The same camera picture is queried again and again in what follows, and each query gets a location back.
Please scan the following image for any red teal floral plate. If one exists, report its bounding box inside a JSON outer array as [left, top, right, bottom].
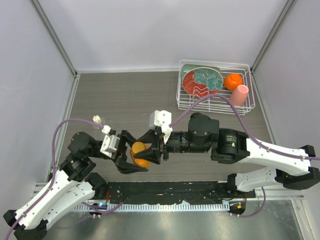
[[182, 67, 224, 98]]

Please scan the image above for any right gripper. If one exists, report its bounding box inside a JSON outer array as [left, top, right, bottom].
[[134, 127, 210, 164]]

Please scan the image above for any orange bottle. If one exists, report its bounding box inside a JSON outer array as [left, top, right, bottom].
[[130, 150, 151, 168]]

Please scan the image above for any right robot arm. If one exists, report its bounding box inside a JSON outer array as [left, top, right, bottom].
[[130, 111, 320, 198]]

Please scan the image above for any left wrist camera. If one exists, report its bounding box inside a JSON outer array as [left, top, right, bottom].
[[100, 134, 120, 158]]

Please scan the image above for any white bottle cap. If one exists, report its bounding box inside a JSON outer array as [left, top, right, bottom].
[[92, 115, 102, 124]]

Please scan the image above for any orange bowl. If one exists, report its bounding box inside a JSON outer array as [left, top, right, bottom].
[[223, 73, 243, 91]]

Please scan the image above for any white cable duct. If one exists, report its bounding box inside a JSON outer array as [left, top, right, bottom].
[[59, 201, 231, 213]]

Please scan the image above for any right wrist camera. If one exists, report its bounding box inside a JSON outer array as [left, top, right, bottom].
[[149, 110, 173, 145]]

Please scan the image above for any white wire dish rack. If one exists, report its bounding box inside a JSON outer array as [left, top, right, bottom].
[[176, 59, 256, 116]]

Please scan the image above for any clear bottle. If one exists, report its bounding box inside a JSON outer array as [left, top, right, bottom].
[[97, 117, 107, 127]]

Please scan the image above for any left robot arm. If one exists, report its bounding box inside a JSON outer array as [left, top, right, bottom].
[[3, 130, 146, 240]]

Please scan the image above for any pink cup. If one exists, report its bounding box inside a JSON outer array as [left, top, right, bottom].
[[229, 84, 249, 106]]

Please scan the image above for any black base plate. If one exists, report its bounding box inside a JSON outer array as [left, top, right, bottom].
[[107, 181, 256, 205]]

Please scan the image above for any teal square plate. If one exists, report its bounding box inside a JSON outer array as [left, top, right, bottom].
[[180, 63, 221, 80]]

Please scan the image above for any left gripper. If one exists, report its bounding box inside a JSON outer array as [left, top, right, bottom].
[[87, 129, 149, 172]]

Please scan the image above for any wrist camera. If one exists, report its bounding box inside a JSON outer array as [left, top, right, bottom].
[[100, 134, 120, 158], [149, 110, 173, 145]]

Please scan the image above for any orange bottle cap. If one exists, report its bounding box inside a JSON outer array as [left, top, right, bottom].
[[131, 141, 146, 154]]

